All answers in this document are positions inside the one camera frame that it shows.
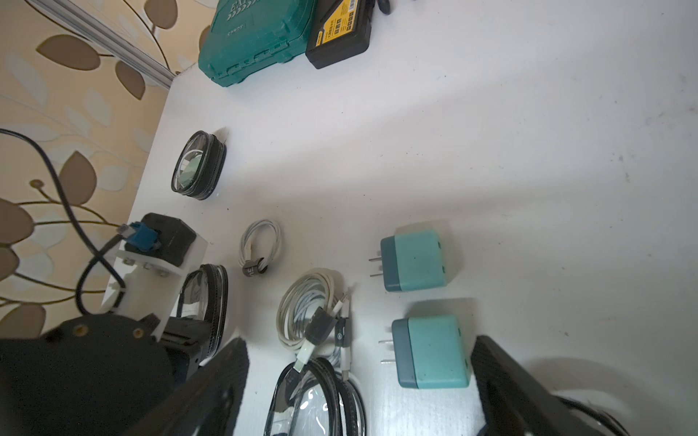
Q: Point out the orange black pliers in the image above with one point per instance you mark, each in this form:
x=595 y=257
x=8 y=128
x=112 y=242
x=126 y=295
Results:
x=384 y=6

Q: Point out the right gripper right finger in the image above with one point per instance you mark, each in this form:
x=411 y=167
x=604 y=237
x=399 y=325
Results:
x=513 y=402

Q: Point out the black yellow-label case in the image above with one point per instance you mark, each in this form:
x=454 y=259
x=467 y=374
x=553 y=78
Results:
x=340 y=29

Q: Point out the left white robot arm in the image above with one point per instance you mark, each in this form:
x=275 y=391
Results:
x=93 y=375

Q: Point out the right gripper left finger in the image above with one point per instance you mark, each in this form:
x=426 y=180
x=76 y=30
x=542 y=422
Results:
x=208 y=403

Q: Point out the green charger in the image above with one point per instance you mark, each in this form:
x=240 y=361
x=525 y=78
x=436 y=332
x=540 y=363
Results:
x=412 y=262
x=429 y=353

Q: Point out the green plastic tool case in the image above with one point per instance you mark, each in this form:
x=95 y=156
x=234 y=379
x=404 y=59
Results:
x=247 y=36

